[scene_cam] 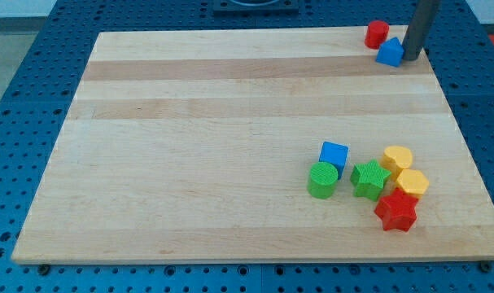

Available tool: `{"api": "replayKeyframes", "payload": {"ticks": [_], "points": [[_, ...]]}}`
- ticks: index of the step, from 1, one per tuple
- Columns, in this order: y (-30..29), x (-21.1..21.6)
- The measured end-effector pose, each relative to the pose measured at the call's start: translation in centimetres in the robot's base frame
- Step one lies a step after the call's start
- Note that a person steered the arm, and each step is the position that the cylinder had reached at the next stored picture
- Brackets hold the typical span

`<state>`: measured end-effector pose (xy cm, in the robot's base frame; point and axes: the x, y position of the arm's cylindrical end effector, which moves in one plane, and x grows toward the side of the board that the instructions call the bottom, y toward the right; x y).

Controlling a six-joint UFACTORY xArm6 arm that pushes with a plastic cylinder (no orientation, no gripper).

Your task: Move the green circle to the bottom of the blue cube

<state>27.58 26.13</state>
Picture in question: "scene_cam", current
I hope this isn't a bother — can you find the green cylinder block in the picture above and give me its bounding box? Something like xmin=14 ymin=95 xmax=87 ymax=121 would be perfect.
xmin=307 ymin=162 xmax=339 ymax=199

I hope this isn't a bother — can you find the blue cube block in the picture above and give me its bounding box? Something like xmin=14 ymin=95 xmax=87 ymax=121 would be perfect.
xmin=319 ymin=142 xmax=349 ymax=179

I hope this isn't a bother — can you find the wooden board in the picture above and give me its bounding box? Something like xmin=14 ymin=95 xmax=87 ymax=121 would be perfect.
xmin=11 ymin=26 xmax=494 ymax=265

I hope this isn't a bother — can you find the green star block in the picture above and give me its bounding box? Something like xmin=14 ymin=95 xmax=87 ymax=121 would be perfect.
xmin=350 ymin=160 xmax=391 ymax=202

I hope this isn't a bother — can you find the yellow heart block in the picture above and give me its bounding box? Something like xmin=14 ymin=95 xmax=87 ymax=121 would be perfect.
xmin=380 ymin=145 xmax=413 ymax=181

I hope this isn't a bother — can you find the red star block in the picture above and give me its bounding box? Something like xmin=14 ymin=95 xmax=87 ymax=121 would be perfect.
xmin=374 ymin=188 xmax=418 ymax=232

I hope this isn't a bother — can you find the yellow hexagon block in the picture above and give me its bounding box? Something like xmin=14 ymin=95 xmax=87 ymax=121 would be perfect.
xmin=395 ymin=169 xmax=430 ymax=199

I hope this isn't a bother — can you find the blue triangular prism block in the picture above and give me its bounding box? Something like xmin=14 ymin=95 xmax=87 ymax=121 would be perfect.
xmin=375 ymin=37 xmax=404 ymax=68

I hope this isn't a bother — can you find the red cylinder block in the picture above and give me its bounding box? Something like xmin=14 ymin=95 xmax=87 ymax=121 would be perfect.
xmin=365 ymin=20 xmax=390 ymax=50

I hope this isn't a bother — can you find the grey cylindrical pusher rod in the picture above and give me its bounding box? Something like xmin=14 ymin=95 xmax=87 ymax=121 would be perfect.
xmin=402 ymin=0 xmax=441 ymax=61

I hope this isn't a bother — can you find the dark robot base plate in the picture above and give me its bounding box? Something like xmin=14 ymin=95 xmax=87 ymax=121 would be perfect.
xmin=211 ymin=0 xmax=299 ymax=15

